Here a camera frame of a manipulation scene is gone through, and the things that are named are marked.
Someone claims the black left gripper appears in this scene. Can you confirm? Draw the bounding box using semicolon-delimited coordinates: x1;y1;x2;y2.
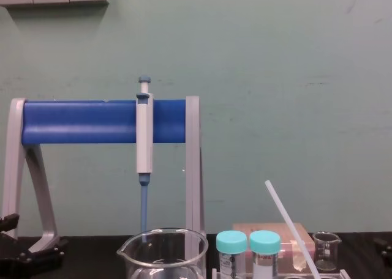
0;213;69;272

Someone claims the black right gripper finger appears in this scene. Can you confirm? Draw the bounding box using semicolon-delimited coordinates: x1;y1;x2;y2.
373;237;392;259

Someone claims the white stirring rod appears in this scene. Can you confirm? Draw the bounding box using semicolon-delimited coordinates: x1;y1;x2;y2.
264;179;322;279

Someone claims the clear acrylic rack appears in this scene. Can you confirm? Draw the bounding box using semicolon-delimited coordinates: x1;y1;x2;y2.
211;267;350;279

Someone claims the small clear glass beaker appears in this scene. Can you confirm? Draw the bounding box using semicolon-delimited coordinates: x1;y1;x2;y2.
312;231;342;272

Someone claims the pink box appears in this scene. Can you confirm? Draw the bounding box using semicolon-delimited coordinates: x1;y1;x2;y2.
232;223;317;274

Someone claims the teal capped sample vial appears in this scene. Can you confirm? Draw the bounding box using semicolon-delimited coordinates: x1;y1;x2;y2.
216;230;248;279
249;229;282;279

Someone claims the grey and blue pipette stand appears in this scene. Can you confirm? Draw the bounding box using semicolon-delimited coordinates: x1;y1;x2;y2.
0;95;206;261

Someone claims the white and blue pipette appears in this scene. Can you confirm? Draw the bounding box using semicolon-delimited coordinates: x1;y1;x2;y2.
135;75;155;244

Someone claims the large clear glass beaker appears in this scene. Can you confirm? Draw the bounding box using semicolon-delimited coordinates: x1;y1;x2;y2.
116;227;210;279

